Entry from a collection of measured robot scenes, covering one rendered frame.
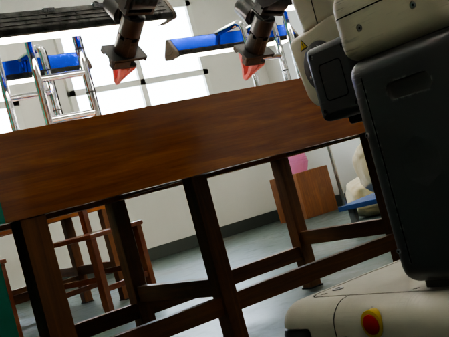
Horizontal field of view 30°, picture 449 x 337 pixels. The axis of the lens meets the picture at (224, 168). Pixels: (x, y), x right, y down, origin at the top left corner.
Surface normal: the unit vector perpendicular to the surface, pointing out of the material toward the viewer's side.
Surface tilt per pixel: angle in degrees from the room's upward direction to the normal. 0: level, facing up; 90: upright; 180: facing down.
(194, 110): 90
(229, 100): 90
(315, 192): 90
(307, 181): 90
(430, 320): 73
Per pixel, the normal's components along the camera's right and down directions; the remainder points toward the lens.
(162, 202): 0.56, -0.16
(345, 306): -0.70, -0.62
